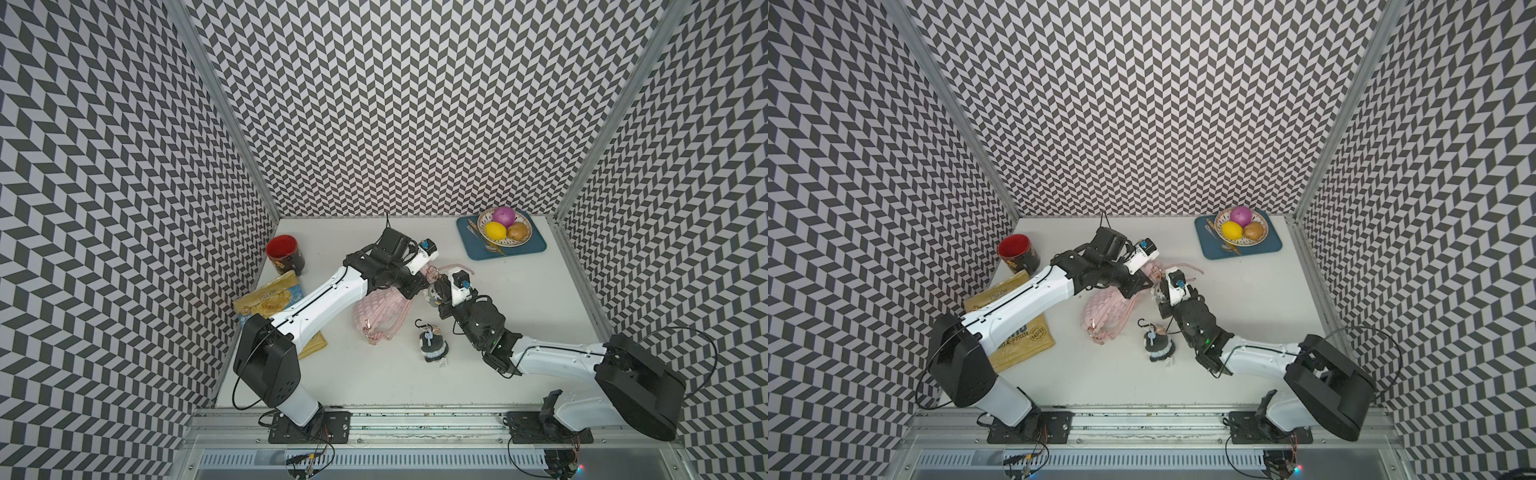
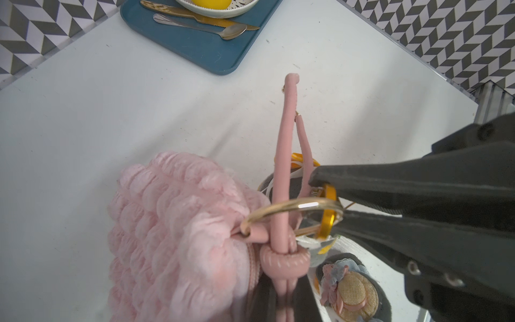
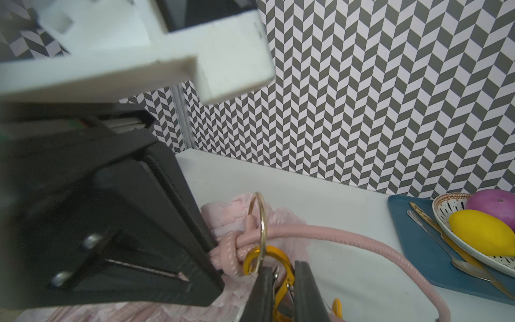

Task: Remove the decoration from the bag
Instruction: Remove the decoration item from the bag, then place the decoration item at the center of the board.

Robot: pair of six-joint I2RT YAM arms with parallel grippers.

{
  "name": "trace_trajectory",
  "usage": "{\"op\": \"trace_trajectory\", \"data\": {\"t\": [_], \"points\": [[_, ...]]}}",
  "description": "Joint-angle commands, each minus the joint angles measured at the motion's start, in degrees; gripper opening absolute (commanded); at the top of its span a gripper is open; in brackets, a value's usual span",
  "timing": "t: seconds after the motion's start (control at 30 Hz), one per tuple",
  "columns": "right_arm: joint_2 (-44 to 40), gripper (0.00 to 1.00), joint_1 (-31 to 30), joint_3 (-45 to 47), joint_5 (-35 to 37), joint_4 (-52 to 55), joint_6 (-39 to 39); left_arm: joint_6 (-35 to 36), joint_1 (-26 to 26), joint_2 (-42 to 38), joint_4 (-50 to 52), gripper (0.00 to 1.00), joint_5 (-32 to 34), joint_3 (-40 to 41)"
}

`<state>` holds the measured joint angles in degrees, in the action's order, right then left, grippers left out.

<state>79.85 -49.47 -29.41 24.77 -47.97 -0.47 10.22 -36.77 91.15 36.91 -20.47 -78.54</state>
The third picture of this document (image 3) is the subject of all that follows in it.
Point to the yellow lemon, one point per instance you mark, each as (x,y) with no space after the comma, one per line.
(486,234)

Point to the pink knitted bag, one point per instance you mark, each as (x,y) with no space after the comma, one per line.
(225,241)

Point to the silver spoon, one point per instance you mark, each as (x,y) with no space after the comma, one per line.
(459,264)

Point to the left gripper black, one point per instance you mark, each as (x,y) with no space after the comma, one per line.
(56,154)

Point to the teal tray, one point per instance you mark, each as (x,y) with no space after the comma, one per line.
(429,258)

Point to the purple fruit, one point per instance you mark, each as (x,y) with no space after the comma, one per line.
(494,202)

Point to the patterned ceramic bowl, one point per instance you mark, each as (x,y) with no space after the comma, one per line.
(447,204)

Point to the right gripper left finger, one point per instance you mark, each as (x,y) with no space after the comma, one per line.
(260,304)

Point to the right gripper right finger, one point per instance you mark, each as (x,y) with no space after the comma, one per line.
(308,302)

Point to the grey yellow plush keychain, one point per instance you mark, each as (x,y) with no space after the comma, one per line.
(284,280)

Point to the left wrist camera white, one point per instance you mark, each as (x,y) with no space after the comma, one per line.
(117,49)

